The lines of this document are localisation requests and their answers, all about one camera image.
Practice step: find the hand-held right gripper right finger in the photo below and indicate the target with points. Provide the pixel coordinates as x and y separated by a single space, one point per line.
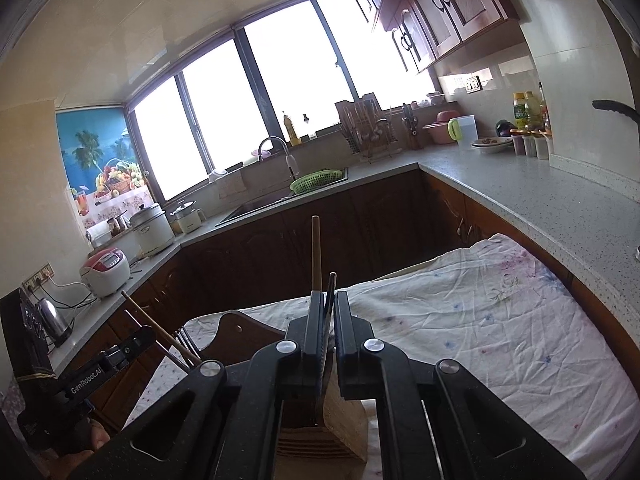
345 330

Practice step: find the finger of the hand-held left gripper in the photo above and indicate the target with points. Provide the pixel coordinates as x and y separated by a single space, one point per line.
132 347

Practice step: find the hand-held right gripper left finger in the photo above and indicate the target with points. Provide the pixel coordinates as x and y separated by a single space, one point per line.
315 330

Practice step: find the brown wooden chopstick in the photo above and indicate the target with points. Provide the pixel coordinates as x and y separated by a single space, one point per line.
165 330
316 255

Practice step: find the metal fork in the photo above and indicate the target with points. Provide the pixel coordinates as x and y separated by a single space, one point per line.
187 342

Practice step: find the wooden utensil holder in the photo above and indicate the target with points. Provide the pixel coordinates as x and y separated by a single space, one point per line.
345 425

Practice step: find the dish rack with utensils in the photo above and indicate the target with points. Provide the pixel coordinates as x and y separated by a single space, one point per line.
367 127

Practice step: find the person's left hand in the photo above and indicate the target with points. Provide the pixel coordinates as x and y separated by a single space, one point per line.
97 437

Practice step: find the steel electric kettle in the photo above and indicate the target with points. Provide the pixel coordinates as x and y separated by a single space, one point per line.
52 320

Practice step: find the pink white rice cooker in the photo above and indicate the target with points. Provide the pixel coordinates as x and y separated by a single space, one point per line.
106 272

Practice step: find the wooden lower cabinets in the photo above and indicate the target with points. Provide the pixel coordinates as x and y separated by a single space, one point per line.
375 220

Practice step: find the wooden cabinets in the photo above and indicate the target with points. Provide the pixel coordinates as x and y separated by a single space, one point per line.
430 5
375 220

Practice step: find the large white cooker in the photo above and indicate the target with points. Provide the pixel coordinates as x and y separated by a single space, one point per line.
152 232

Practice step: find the paper towel roll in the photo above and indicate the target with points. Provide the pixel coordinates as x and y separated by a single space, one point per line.
99 234

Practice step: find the steel cup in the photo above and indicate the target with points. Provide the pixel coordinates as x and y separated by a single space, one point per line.
117 225

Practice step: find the white floral tablecloth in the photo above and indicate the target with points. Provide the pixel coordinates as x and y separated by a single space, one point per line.
475 320

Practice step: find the kitchen sink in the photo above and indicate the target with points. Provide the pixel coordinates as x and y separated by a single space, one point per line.
270 205

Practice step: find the small white electric pot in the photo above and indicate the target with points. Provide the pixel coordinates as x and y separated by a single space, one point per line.
187 219

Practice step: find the green plastic basket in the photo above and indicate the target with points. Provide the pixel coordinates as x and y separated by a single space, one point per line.
316 181

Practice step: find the curved metal faucet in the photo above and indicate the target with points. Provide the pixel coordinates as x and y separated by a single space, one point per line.
290 160

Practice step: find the pink lidded container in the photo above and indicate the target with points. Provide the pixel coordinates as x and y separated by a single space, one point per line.
262 155

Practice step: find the yellow dish soap bottle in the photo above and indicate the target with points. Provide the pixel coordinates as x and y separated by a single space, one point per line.
291 130

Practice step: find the small dark bottle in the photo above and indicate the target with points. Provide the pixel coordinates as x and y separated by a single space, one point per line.
306 119

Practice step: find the knife block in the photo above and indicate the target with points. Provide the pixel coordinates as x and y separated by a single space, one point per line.
412 127

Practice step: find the pink bowl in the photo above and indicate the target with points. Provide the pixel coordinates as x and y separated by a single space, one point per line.
440 127

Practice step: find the large kitchen window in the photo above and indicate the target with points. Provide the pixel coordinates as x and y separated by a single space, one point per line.
260 90

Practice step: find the dark eggplant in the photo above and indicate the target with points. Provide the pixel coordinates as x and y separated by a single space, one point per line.
504 127

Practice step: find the row of seasoning jars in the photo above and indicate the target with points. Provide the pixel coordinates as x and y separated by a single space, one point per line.
532 145

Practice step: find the yellow oil bottle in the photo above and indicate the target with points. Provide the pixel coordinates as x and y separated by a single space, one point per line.
521 112
535 110

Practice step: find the wooden upper cabinets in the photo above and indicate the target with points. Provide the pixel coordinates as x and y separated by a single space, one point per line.
430 5

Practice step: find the wall outlet strip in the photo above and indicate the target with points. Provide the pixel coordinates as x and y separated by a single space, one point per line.
37 277

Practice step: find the tropical fruit wall poster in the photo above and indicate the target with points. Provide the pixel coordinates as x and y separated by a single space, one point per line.
100 160

